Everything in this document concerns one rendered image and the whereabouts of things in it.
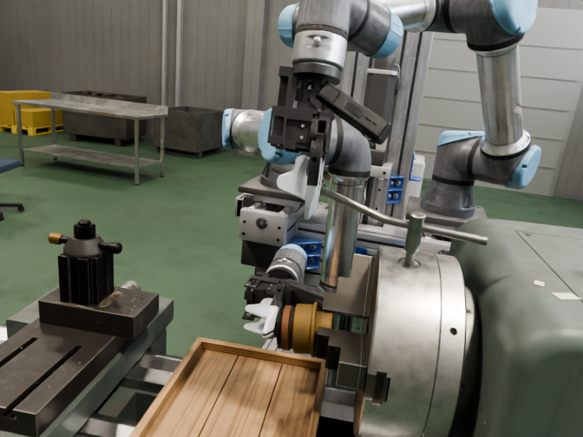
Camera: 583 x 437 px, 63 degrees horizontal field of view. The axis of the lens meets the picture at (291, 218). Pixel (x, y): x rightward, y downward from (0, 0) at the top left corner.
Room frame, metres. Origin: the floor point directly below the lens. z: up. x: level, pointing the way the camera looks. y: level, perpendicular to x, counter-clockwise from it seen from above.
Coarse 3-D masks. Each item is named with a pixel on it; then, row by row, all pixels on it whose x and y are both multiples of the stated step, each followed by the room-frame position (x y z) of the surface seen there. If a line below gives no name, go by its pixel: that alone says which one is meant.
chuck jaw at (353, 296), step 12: (360, 264) 0.77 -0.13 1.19; (372, 264) 0.77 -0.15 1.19; (360, 276) 0.76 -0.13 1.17; (372, 276) 0.76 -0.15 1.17; (348, 288) 0.75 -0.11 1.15; (360, 288) 0.74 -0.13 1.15; (372, 288) 0.76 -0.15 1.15; (324, 300) 0.74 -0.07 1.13; (336, 300) 0.73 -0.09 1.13; (348, 300) 0.73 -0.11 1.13; (360, 300) 0.73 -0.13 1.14; (336, 312) 0.74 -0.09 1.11; (348, 312) 0.72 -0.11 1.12; (360, 312) 0.72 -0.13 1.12
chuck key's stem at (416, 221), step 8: (416, 216) 0.65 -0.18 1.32; (424, 216) 0.66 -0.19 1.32; (416, 224) 0.65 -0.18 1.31; (408, 232) 0.67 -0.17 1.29; (416, 232) 0.66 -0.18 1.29; (408, 240) 0.66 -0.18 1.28; (416, 240) 0.66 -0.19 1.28; (408, 248) 0.67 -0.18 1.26; (416, 248) 0.66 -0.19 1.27; (408, 256) 0.67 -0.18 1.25; (408, 264) 0.67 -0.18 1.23
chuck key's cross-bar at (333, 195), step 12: (276, 168) 0.73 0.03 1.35; (324, 192) 0.70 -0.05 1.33; (336, 192) 0.70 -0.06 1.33; (348, 204) 0.69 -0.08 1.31; (360, 204) 0.69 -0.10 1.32; (372, 216) 0.68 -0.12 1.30; (384, 216) 0.68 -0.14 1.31; (408, 228) 0.67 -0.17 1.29; (432, 228) 0.65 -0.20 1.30; (444, 228) 0.65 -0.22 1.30; (468, 240) 0.64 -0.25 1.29; (480, 240) 0.63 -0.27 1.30
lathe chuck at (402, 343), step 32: (384, 256) 0.69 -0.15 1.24; (416, 256) 0.71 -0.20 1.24; (384, 288) 0.63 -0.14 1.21; (416, 288) 0.63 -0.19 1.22; (384, 320) 0.59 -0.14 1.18; (416, 320) 0.59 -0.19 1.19; (384, 352) 0.57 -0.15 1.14; (416, 352) 0.57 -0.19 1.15; (416, 384) 0.55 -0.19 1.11; (384, 416) 0.56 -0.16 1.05; (416, 416) 0.55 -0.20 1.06
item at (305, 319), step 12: (288, 312) 0.72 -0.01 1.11; (300, 312) 0.71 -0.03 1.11; (312, 312) 0.71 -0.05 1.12; (324, 312) 0.73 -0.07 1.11; (288, 324) 0.70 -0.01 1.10; (300, 324) 0.69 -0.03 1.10; (312, 324) 0.69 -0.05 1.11; (324, 324) 0.70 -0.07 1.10; (288, 336) 0.70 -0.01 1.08; (300, 336) 0.69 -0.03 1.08; (312, 336) 0.68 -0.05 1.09; (288, 348) 0.70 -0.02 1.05; (300, 348) 0.69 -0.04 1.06; (312, 348) 0.68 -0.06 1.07
